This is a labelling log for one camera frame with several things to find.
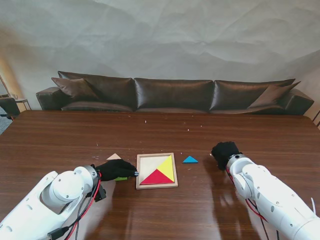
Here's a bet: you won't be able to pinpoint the large red tangram triangle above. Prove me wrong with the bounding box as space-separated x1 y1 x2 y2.
139 168 174 185

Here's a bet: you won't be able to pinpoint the black chair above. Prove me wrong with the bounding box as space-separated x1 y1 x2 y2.
0 96 21 120

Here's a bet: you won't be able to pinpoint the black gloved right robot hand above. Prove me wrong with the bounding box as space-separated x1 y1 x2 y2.
211 141 243 171

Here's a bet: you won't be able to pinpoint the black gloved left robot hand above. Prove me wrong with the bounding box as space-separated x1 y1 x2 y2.
95 159 140 181

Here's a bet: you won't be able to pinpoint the white crumpled backdrop sheet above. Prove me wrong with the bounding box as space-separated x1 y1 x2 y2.
0 0 320 118

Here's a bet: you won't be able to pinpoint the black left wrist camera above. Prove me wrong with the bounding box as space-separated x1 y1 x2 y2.
95 184 107 203

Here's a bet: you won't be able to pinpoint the light wooden square tray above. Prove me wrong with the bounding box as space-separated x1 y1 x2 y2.
134 152 179 190

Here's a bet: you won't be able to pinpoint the red black left arm cables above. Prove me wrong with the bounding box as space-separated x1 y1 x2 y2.
47 171 103 240

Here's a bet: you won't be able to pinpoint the small metal side table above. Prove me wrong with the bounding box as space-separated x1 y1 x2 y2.
13 93 33 111

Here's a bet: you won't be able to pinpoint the dark brown leather sofa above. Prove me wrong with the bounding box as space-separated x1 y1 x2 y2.
35 71 315 116

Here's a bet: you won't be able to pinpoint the brown throw cushion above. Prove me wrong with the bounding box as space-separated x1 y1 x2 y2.
246 81 302 110
51 77 101 103

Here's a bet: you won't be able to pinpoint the large yellow tangram triangle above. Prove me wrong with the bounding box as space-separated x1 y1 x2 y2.
156 155 174 183

